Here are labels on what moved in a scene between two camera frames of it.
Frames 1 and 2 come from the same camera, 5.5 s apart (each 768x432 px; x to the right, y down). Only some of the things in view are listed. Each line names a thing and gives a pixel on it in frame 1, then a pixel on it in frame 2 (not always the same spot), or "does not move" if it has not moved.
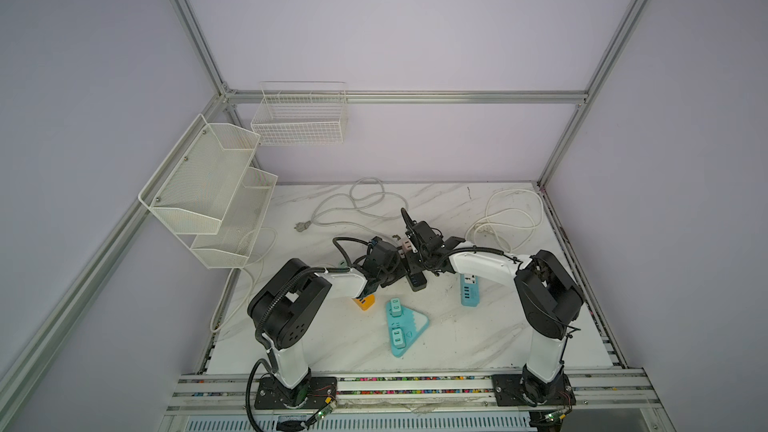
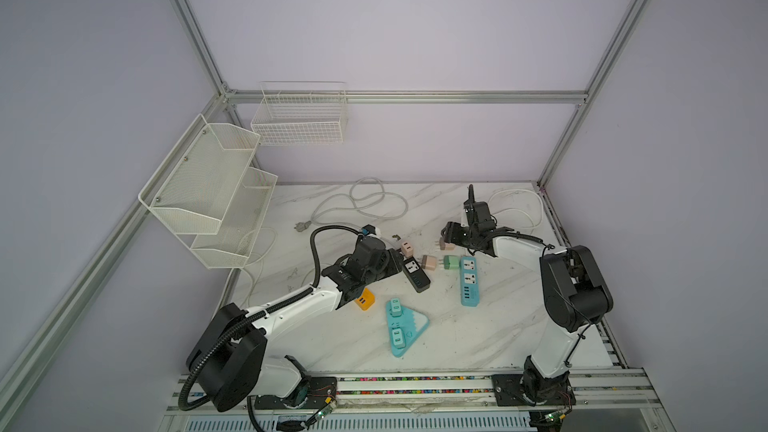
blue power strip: (470, 290) does not move
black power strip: (415, 275) does not move
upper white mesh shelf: (194, 187) does not move
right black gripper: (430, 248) -> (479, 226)
